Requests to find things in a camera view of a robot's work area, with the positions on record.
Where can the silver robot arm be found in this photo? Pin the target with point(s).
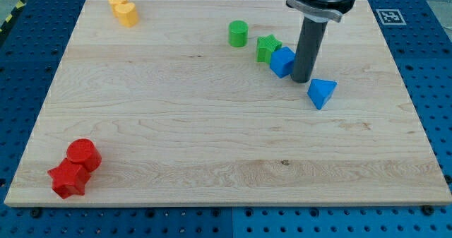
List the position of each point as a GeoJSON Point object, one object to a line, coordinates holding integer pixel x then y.
{"type": "Point", "coordinates": [322, 11]}

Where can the blue triangle block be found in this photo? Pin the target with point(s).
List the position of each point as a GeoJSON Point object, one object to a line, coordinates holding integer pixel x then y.
{"type": "Point", "coordinates": [320, 91]}

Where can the light wooden board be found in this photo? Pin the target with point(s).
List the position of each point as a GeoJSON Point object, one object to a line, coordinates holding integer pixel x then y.
{"type": "Point", "coordinates": [182, 118]}

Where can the blue cube block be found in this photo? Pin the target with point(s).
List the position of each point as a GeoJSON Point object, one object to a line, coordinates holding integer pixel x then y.
{"type": "Point", "coordinates": [281, 62]}

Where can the green star block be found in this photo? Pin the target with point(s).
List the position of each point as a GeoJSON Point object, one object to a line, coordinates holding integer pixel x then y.
{"type": "Point", "coordinates": [265, 46]}

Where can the green cylinder block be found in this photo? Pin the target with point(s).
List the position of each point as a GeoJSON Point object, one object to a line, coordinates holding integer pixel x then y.
{"type": "Point", "coordinates": [238, 33]}

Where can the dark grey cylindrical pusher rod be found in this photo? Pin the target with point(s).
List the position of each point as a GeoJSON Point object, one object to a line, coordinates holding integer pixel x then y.
{"type": "Point", "coordinates": [308, 46]}

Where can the yellow heart block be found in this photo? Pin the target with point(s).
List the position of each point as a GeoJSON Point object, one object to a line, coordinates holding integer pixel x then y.
{"type": "Point", "coordinates": [127, 14]}

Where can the red cylinder block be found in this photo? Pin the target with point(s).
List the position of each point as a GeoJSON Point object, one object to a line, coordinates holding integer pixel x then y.
{"type": "Point", "coordinates": [83, 152]}

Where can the red star block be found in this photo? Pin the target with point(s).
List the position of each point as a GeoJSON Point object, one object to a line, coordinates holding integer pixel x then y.
{"type": "Point", "coordinates": [69, 179]}

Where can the white fiducial marker tag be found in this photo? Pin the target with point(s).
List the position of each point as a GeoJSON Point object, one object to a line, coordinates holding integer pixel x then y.
{"type": "Point", "coordinates": [389, 16]}

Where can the yellow black hazard tape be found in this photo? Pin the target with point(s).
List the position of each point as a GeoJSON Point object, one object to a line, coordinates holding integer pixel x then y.
{"type": "Point", "coordinates": [12, 17]}

